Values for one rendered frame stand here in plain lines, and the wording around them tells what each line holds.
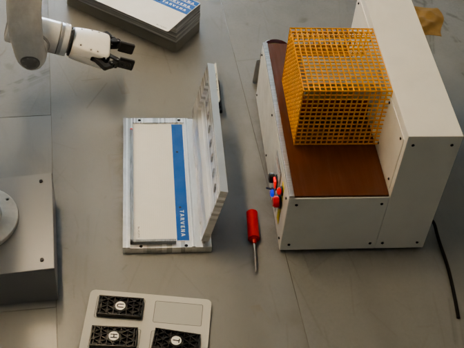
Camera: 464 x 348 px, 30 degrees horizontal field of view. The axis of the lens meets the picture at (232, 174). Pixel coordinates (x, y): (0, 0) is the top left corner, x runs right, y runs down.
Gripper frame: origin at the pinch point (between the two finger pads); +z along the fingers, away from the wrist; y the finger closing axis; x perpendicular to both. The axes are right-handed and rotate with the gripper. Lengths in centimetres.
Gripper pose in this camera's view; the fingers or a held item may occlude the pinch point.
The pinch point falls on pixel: (127, 56)
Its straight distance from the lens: 231.7
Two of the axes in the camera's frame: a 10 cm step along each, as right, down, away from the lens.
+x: 3.7, -6.7, -6.4
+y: 0.8, 7.1, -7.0
